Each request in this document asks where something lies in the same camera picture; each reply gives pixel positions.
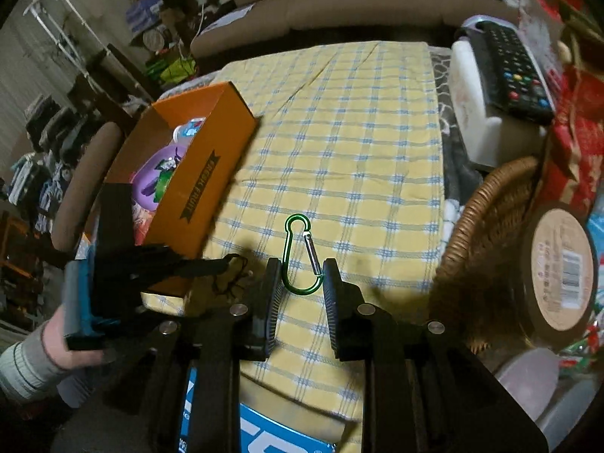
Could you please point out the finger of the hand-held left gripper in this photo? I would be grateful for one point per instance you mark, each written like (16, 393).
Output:
(207, 266)

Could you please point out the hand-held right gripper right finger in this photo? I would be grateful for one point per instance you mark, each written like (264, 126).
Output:
(330, 306)

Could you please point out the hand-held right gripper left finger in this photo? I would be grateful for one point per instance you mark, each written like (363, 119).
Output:
(273, 302)

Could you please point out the red tiger print packet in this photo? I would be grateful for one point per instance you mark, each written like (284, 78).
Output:
(144, 226)

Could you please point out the green carabiner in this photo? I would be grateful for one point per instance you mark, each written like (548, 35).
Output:
(312, 254)

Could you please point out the orange cardboard box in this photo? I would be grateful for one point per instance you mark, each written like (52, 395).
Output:
(203, 188)

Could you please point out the purple plastic bowl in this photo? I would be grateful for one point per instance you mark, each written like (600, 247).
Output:
(148, 186)

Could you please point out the person's left forearm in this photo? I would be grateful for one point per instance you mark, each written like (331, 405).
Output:
(23, 368)

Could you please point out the person's left hand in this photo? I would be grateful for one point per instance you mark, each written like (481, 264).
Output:
(71, 354)

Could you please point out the brown chair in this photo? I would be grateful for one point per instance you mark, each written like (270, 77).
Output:
(85, 184)

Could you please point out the small green object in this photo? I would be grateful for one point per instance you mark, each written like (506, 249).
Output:
(166, 179)

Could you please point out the blue printed packet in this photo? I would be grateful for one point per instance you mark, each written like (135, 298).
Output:
(269, 434)

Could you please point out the white bottle with apple label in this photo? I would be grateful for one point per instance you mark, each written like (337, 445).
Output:
(188, 128)

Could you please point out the pile of clothes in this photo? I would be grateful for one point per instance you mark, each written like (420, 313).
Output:
(47, 127)

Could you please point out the yellow checkered tablecloth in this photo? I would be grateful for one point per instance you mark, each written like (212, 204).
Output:
(354, 151)

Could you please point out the brown wicker basket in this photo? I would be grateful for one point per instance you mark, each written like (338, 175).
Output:
(490, 207)

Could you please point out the grey patterned cloth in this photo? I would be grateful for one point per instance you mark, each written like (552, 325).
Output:
(453, 160)

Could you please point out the green bag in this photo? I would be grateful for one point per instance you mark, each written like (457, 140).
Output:
(174, 68)

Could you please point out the clear plastic container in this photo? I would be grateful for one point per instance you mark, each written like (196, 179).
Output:
(528, 377)

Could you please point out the brown round container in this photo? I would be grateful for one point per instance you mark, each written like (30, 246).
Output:
(557, 269)

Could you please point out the white tissue box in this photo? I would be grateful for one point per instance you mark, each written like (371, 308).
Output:
(472, 118)

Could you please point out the white paper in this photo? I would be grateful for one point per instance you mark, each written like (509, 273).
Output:
(226, 16)

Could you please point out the white drying rack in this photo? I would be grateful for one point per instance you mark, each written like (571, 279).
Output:
(43, 1)

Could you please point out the red gift bag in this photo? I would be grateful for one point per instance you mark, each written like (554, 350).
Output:
(580, 151)

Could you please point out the brown sofa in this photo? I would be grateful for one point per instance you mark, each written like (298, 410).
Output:
(354, 9)

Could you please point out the black remote control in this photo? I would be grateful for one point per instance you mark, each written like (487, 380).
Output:
(509, 66)

